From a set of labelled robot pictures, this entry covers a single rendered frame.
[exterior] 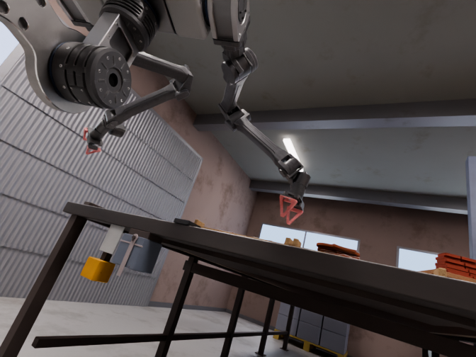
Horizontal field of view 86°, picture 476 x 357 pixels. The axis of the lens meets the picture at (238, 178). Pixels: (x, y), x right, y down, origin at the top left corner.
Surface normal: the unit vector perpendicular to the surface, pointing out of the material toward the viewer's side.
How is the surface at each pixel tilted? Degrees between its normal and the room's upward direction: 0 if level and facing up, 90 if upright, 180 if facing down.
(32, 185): 90
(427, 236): 90
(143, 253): 90
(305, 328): 90
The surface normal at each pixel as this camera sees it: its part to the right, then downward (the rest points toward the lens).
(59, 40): 0.96, 0.22
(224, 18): -0.28, 0.89
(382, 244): -0.41, -0.44
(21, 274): 0.87, 0.07
